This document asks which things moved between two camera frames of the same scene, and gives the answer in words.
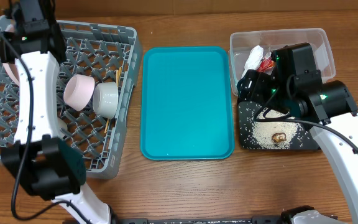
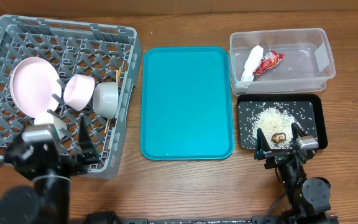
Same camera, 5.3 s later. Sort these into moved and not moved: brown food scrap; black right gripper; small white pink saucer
Moved: black right gripper
Not moved: small white pink saucer; brown food scrap
